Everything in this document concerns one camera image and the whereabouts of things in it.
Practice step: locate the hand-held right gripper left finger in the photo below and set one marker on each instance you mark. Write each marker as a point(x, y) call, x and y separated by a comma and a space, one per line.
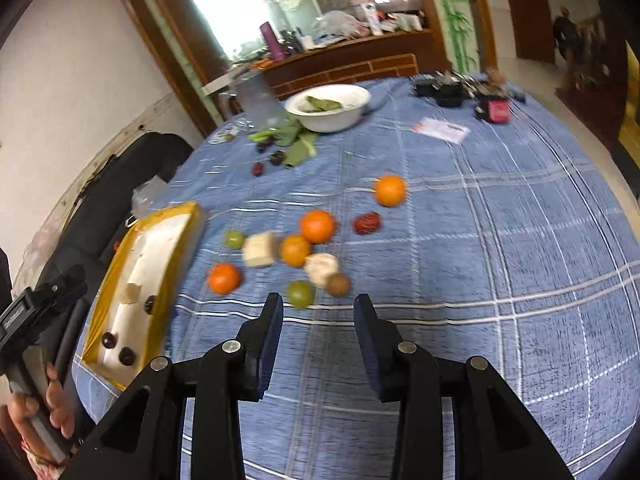
point(270, 340)

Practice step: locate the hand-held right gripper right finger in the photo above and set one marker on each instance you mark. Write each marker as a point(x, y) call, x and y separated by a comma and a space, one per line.
point(372, 345)

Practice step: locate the green grape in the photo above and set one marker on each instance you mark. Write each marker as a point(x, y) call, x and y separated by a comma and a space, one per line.
point(233, 239)
point(300, 294)

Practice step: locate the brown kiwi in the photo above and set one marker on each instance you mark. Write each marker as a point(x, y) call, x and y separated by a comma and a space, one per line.
point(338, 284)

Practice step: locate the orange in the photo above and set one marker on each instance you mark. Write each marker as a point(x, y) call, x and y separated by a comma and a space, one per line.
point(317, 226)
point(224, 278)
point(390, 190)
point(295, 250)

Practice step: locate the pale lumpy fruit piece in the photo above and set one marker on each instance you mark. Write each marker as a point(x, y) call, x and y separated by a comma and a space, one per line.
point(321, 269)

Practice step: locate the pale cheese cube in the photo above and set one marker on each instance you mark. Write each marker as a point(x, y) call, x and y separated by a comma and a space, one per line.
point(260, 249)

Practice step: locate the red date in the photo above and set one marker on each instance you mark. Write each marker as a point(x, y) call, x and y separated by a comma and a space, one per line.
point(367, 223)

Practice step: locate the yellow-edged white foam box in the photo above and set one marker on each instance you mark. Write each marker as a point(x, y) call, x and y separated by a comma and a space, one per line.
point(150, 250)

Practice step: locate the person's left hand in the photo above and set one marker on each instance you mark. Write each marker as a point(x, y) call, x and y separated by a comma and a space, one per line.
point(60, 410)

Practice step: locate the dark plum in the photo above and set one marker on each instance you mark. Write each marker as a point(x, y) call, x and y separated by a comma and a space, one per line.
point(109, 340)
point(127, 356)
point(149, 304)

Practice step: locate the beige cube fruit piece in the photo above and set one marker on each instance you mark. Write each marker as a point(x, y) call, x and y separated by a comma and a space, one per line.
point(131, 293)

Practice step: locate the blue plaid tablecloth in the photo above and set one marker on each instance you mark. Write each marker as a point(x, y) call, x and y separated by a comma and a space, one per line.
point(450, 260)

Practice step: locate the dark red cherry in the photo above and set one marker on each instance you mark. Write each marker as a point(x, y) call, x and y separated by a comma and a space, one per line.
point(257, 169)
point(276, 158)

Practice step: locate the clear plastic bag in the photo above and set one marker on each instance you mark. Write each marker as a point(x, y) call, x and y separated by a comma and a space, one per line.
point(147, 195)

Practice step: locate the black sofa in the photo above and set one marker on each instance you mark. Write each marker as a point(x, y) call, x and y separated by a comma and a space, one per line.
point(125, 170)

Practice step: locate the green vegetable leaves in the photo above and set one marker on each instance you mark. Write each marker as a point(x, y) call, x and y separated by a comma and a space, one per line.
point(297, 152)

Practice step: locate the green vegetable pod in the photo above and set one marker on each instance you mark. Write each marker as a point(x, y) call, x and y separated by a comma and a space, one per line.
point(261, 136)

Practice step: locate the glass dish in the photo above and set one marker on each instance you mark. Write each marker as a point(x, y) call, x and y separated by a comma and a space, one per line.
point(235, 127)

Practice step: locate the white paper card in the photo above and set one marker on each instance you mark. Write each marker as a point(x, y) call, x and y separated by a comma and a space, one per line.
point(440, 129)

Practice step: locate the white bowl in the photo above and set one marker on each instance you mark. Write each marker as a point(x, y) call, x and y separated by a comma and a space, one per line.
point(330, 115)

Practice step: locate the clear glass pitcher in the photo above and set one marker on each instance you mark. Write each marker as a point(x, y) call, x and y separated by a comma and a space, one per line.
point(255, 102)

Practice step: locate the green leaves in bowl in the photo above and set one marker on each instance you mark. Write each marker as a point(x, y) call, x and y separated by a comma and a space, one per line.
point(320, 104)

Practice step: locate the small red black box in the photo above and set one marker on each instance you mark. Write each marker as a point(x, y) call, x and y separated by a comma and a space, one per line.
point(494, 110)

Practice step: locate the wooden counter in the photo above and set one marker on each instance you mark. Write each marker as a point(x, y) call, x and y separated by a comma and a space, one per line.
point(350, 67)

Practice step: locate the purple bottle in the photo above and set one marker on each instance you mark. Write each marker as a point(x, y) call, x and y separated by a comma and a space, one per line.
point(272, 42)

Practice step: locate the white plastic bag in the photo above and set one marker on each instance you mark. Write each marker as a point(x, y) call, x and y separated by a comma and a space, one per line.
point(342, 22)

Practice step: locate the brown wooden door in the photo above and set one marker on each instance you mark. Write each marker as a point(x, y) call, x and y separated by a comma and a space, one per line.
point(527, 10)

